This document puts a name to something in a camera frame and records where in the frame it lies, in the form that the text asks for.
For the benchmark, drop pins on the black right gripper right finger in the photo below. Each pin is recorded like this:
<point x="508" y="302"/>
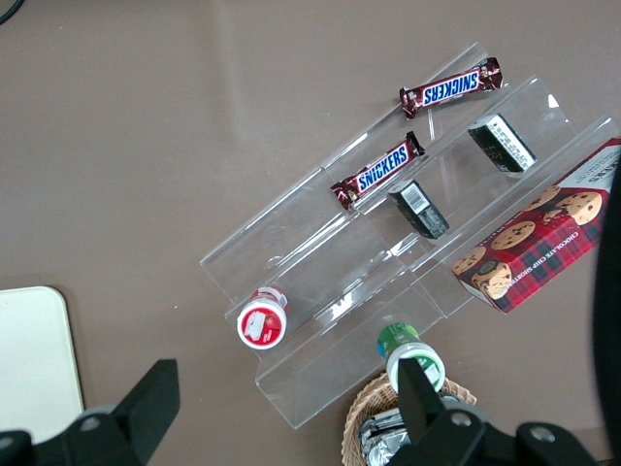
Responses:
<point x="422" y="408"/>

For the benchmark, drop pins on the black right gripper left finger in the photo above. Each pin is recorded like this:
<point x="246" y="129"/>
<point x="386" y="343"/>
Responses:
<point x="140" y="417"/>

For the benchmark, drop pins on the oval brown wicker basket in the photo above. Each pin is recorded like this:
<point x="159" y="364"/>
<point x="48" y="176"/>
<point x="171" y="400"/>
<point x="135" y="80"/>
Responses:
<point x="361" y="412"/>

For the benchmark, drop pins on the cream plastic tray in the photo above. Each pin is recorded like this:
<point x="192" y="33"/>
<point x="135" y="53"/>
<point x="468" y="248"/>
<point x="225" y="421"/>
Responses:
<point x="34" y="359"/>

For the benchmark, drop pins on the silver foil pack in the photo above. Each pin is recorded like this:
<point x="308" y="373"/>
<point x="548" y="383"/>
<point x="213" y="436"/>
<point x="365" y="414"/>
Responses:
<point x="381" y="437"/>

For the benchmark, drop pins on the green yogurt cup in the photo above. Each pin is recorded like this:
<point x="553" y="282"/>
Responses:
<point x="398" y="340"/>

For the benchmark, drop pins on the red yogurt cup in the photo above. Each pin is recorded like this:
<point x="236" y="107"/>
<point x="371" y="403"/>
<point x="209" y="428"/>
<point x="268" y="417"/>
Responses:
<point x="262" y="322"/>

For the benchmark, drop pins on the clear acrylic step display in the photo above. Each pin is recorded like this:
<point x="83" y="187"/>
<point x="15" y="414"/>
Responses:
<point x="339" y="272"/>

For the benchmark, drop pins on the small black box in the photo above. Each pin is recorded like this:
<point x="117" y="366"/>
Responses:
<point x="504" y="144"/>
<point x="418" y="209"/>

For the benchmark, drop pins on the red tartan cookie box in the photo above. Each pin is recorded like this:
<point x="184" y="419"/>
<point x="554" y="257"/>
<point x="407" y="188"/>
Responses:
<point x="538" y="242"/>

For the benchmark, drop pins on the Snickers chocolate bar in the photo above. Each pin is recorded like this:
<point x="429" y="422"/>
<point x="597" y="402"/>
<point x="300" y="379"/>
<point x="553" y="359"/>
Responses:
<point x="381" y="170"/>
<point x="453" y="88"/>

